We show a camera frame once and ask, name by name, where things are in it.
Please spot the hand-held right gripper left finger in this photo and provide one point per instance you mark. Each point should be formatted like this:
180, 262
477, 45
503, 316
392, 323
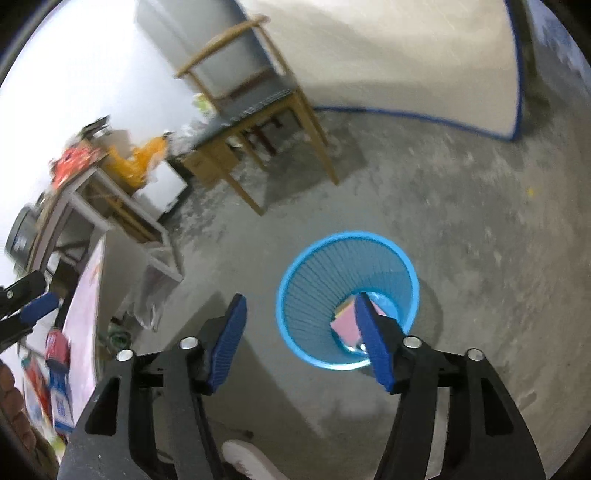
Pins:
228, 341

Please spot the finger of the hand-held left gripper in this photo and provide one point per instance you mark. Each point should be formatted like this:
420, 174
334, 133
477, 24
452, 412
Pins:
39, 307
25, 284

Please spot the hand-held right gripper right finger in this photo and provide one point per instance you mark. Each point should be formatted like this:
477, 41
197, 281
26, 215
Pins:
374, 341

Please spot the red milk can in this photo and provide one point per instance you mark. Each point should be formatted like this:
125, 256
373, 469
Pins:
57, 346

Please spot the blue plastic wastebasket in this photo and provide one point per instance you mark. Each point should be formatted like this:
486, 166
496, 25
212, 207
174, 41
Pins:
314, 286

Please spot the pink printed tablecloth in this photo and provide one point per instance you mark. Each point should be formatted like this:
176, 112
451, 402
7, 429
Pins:
83, 314

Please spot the grey rice cooker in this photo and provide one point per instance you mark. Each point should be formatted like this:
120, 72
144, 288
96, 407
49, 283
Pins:
23, 235

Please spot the blue tissue packet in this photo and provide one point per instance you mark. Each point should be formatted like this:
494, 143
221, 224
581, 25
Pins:
60, 401

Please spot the white side table wooden top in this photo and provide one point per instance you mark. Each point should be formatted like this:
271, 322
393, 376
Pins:
76, 191

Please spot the white shoe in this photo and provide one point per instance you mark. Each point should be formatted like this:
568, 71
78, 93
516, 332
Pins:
249, 461

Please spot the red plastic bag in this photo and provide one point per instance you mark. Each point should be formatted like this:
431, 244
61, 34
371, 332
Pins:
74, 161

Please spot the white box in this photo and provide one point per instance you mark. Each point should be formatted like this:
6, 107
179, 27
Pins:
164, 184

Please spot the cardboard box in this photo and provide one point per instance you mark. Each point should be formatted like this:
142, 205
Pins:
212, 161

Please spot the dark red wooden chair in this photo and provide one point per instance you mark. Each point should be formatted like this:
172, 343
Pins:
268, 138

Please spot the clear plastic bags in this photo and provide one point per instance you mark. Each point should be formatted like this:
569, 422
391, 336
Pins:
194, 134

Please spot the wooden chair grey seat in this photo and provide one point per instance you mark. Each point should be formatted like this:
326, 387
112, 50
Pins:
272, 94

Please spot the white board blue edge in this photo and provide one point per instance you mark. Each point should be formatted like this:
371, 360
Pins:
392, 60

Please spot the grey panel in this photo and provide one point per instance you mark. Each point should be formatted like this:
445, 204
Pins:
221, 32

